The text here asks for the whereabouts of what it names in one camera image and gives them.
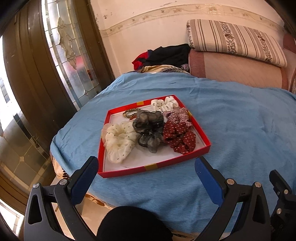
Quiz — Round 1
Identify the cream organza dotted scrunchie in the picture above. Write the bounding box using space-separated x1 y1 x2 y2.
101 120 139 164

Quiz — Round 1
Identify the dark red polka dot scrunchie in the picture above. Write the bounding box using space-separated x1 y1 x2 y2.
163 121 196 155

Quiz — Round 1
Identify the leopard print hair tie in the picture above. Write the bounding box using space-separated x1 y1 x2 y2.
122 108 141 120

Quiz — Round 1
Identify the black sheer dotted scrunchie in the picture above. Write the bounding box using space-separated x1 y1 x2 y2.
132 110 165 153

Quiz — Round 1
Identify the white cherry print scrunchie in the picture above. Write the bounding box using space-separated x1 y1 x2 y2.
151 96 179 112

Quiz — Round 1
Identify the red white plaid scrunchie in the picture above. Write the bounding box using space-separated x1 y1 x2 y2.
164 108 192 127

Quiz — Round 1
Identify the black rounded foreground object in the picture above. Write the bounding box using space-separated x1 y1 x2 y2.
96 206 173 240

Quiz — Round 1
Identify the light blue blanket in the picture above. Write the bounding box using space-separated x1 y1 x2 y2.
50 72 295 233

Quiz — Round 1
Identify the striped floral side cushion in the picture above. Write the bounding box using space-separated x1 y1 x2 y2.
290 69 296 94

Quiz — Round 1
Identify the pink quilted bolster cushion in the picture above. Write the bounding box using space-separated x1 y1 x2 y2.
189 50 288 90

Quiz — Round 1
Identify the wooden glass panel door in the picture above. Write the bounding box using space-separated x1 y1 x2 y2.
1 1 114 213

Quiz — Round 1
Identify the pink sofa back cushion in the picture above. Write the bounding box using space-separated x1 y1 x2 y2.
283 33 295 70

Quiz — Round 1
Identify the floral patterned bedsheet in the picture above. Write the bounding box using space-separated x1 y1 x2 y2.
134 64 190 74

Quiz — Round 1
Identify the black and red clothes pile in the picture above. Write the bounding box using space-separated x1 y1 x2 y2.
132 44 191 70

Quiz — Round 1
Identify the striped floral pillow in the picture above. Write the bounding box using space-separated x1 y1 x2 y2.
186 19 287 67

